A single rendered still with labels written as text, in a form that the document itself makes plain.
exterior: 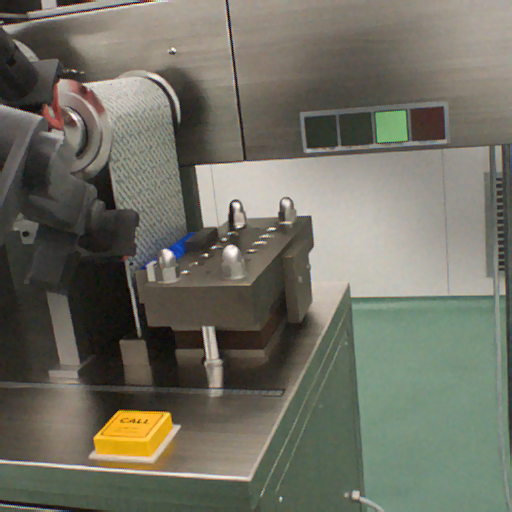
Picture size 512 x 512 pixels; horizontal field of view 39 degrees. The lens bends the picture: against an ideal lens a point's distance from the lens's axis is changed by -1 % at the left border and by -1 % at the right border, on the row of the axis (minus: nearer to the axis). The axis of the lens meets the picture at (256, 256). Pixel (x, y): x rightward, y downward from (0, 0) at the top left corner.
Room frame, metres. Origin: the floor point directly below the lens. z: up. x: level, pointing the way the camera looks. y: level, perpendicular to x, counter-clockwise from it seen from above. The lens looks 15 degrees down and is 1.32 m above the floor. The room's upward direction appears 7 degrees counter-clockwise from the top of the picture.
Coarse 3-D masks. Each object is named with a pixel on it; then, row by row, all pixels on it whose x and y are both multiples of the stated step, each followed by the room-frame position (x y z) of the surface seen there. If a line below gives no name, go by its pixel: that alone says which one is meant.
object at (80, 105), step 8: (64, 96) 1.04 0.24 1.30; (72, 96) 1.03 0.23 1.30; (64, 104) 1.04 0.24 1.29; (72, 104) 1.03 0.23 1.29; (80, 104) 1.03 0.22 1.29; (88, 104) 1.03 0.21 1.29; (80, 112) 1.03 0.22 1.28; (88, 112) 1.03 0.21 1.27; (88, 120) 1.03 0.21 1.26; (96, 120) 1.02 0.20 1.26; (88, 128) 1.03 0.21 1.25; (96, 128) 1.02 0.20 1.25; (88, 136) 1.03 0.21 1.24; (96, 136) 1.02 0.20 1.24; (88, 144) 1.03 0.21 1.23; (96, 144) 1.02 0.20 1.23; (88, 152) 1.03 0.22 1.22; (96, 152) 1.03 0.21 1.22; (80, 160) 1.03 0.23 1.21; (88, 160) 1.03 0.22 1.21; (72, 168) 1.04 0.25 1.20; (80, 168) 1.03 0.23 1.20
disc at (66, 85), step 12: (60, 84) 1.04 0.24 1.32; (72, 84) 1.04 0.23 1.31; (84, 96) 1.03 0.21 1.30; (96, 96) 1.03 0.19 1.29; (96, 108) 1.03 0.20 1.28; (108, 120) 1.02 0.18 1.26; (108, 132) 1.02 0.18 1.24; (108, 144) 1.02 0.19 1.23; (96, 156) 1.03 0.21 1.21; (108, 156) 1.03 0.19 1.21; (84, 168) 1.04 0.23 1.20; (96, 168) 1.03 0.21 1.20; (84, 180) 1.04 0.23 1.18
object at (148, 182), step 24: (168, 144) 1.23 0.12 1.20; (120, 168) 1.05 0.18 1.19; (144, 168) 1.13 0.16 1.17; (168, 168) 1.22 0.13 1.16; (120, 192) 1.04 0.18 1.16; (144, 192) 1.12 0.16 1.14; (168, 192) 1.20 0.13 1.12; (144, 216) 1.11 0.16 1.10; (168, 216) 1.19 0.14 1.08; (144, 240) 1.09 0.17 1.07; (168, 240) 1.18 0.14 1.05; (144, 264) 1.08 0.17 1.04
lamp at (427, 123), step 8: (416, 112) 1.21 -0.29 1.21; (424, 112) 1.21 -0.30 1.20; (432, 112) 1.20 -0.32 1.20; (440, 112) 1.20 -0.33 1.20; (416, 120) 1.21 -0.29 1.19; (424, 120) 1.21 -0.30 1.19; (432, 120) 1.20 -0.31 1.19; (440, 120) 1.20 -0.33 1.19; (416, 128) 1.21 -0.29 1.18; (424, 128) 1.21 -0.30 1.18; (432, 128) 1.20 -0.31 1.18; (440, 128) 1.20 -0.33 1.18; (416, 136) 1.21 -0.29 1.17; (424, 136) 1.21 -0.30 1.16; (432, 136) 1.20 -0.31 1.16; (440, 136) 1.20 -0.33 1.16
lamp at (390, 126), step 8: (384, 112) 1.23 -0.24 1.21; (392, 112) 1.22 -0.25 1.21; (400, 112) 1.22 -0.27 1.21; (376, 120) 1.23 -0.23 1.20; (384, 120) 1.23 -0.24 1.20; (392, 120) 1.22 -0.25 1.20; (400, 120) 1.22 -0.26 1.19; (376, 128) 1.23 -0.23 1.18; (384, 128) 1.23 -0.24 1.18; (392, 128) 1.22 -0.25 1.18; (400, 128) 1.22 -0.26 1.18; (384, 136) 1.23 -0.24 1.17; (392, 136) 1.22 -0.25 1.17; (400, 136) 1.22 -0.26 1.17
